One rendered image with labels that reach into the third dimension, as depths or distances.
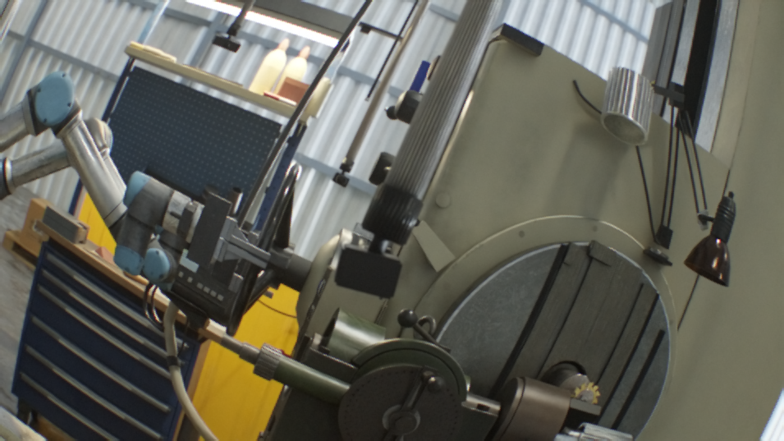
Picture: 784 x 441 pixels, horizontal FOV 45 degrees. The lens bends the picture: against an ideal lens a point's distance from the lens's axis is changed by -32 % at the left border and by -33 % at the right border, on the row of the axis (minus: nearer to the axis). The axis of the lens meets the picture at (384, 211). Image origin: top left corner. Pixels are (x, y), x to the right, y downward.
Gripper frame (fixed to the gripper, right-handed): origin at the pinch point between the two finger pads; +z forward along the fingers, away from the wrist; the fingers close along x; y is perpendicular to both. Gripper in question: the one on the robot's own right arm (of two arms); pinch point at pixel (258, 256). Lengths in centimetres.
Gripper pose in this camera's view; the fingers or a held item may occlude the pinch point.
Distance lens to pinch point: 234.7
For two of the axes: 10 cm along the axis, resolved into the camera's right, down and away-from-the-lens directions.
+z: 9.1, 4.1, 0.8
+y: -0.9, 0.0, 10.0
